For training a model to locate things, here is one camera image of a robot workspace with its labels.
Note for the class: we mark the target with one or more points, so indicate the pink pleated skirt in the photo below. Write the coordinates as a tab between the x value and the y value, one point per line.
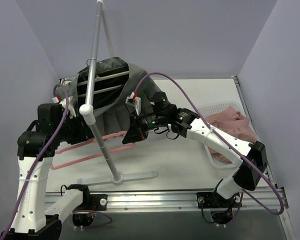
232	122

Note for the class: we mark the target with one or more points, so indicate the grey pleated skirt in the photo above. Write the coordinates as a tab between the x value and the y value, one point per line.
110	111

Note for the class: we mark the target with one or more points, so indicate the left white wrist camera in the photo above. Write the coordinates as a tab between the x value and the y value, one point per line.
70	101

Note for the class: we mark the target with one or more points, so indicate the white plastic basket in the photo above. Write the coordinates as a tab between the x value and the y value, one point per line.
216	159

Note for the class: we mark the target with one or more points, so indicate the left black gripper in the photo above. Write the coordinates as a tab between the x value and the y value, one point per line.
78	128

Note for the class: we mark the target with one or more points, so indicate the aluminium mounting rail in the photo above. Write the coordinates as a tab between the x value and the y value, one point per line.
169	201

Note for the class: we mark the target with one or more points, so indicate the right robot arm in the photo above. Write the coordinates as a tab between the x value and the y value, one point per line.
249	158

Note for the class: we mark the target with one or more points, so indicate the wooden multi-bar hanger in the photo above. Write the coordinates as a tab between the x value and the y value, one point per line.
102	84

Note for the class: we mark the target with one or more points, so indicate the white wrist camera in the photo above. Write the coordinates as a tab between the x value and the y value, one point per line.
70	101
134	101

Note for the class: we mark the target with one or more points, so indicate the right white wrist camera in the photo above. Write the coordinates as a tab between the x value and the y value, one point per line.
134	101

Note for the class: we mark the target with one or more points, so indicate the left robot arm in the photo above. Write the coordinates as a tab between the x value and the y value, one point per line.
36	150

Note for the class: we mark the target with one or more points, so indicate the pink plastic hanger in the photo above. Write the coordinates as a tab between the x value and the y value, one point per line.
88	150

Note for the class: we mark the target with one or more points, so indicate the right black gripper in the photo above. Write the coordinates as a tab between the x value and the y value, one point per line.
135	128

